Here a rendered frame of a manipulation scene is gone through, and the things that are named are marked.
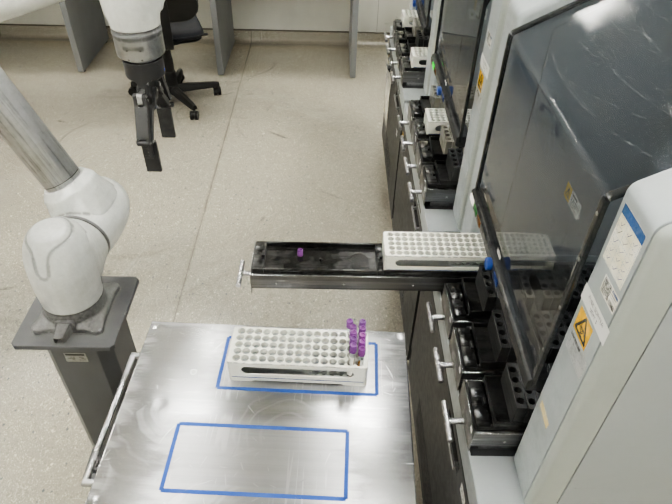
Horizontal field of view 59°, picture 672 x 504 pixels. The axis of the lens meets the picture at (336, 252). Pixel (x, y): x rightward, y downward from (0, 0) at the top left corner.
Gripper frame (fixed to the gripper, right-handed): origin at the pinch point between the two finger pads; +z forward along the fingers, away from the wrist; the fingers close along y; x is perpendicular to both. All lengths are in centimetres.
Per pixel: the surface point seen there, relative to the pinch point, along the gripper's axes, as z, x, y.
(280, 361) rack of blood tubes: 33, 26, 30
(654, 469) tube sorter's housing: 31, 94, 55
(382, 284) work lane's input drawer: 43, 50, -3
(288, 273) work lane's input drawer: 40.1, 25.1, -4.3
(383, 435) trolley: 39, 47, 44
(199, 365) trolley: 38.3, 7.6, 27.4
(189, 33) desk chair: 67, -49, -239
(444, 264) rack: 40, 67, -8
